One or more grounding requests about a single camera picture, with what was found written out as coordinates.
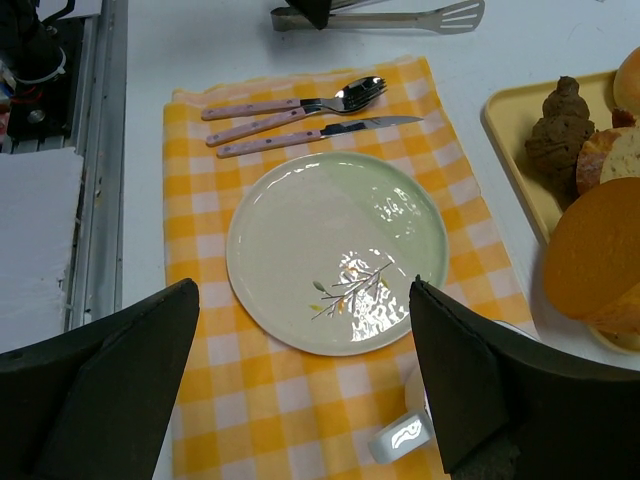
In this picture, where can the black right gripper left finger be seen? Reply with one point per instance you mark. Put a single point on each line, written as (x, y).
(95, 402)

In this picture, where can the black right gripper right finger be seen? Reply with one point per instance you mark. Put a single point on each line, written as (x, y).
(508, 407)

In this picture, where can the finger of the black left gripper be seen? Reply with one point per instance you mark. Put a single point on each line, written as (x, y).
(315, 11)

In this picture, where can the stainless steel tongs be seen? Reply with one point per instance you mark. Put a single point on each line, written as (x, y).
(461, 17)

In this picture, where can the dark brown croissant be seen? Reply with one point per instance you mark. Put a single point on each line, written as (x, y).
(558, 136)

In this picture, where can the seeded bread slice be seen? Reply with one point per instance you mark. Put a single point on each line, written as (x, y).
(608, 155)

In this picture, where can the red crusted bread piece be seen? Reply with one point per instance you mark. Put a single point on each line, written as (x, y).
(622, 118)

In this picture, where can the white ceramic mug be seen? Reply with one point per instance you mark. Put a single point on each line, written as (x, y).
(402, 430)

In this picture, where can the large orange brioche loaf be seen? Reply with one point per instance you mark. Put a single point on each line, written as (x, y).
(591, 266)

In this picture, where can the yellow checkered cloth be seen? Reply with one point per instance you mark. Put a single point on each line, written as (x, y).
(251, 408)

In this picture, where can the yellow plastic tray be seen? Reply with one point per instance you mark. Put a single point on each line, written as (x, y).
(544, 183)

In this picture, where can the white foam board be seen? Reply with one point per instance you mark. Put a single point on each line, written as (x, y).
(39, 199)

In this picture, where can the pale green ceramic plate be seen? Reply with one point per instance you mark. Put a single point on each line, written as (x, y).
(323, 249)

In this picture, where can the round bagel bun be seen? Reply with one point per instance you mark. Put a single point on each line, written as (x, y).
(626, 86)

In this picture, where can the pink-handled spoon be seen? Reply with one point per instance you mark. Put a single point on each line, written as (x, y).
(351, 98)

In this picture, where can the aluminium table frame rail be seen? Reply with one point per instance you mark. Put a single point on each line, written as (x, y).
(94, 277)

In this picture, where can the pink-handled knife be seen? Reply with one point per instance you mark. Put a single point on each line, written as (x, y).
(312, 135)

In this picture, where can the pink-handled fork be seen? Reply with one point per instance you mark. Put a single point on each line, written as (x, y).
(275, 119)

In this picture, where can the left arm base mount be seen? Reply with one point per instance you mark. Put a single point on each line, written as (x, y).
(39, 54)

